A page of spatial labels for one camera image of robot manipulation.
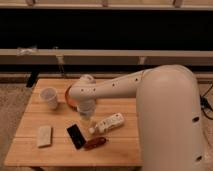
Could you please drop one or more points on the orange bowl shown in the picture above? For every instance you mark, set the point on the orange bowl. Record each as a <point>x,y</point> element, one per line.
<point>69,101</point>

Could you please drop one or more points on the white paper cup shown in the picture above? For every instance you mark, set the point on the white paper cup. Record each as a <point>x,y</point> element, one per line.
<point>49,96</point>

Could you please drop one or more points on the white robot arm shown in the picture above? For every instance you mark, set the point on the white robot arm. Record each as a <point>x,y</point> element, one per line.
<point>169,114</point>

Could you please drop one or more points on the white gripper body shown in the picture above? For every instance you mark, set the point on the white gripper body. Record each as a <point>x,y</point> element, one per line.
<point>86,108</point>

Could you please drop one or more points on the beige sponge block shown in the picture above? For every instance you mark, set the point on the beige sponge block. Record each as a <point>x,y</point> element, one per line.
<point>44,136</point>

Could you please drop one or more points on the wooden table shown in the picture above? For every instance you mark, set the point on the wooden table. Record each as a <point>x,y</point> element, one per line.
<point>121,149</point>

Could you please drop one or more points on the long wall rail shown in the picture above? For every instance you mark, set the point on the long wall rail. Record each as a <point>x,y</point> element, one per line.
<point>104,57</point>

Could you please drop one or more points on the black smartphone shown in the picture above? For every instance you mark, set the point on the black smartphone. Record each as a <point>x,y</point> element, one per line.
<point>76,136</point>

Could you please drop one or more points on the reddish brown oblong object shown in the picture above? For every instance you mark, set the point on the reddish brown oblong object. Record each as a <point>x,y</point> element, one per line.
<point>95,142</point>

